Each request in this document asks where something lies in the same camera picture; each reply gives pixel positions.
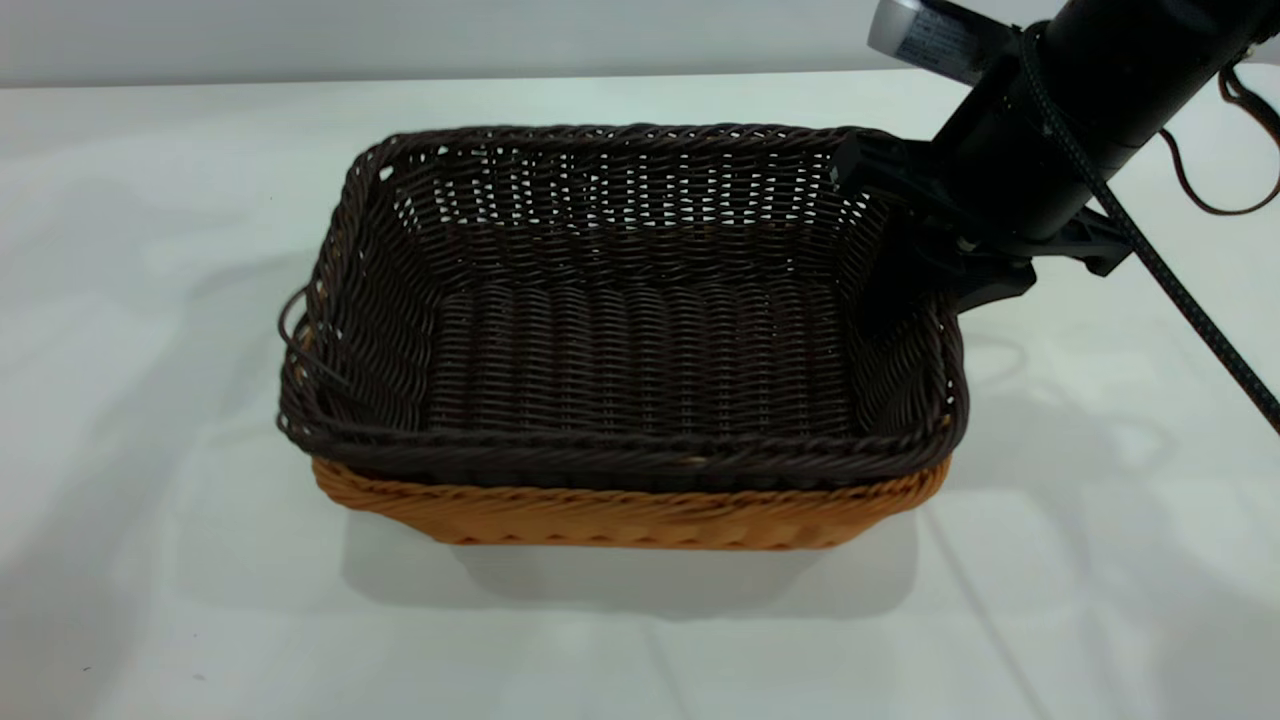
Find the orange wicker basket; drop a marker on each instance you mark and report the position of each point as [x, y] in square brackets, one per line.
[600, 520]

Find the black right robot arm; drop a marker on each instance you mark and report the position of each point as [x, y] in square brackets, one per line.
[1080, 90]

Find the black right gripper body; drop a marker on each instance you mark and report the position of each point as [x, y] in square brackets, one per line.
[900, 170]

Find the dark brown wicker basket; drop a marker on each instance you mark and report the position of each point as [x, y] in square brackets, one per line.
[620, 360]

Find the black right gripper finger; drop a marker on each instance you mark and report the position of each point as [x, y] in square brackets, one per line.
[895, 270]
[995, 285]

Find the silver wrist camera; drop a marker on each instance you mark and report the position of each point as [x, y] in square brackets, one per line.
[930, 40]

